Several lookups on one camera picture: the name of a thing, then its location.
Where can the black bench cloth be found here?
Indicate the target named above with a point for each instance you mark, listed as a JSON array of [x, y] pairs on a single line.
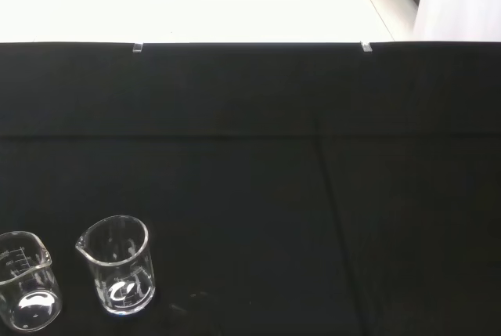
[[250, 195]]

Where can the clear cloth clip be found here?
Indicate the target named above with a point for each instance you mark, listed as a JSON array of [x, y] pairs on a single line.
[[138, 48], [366, 47]]

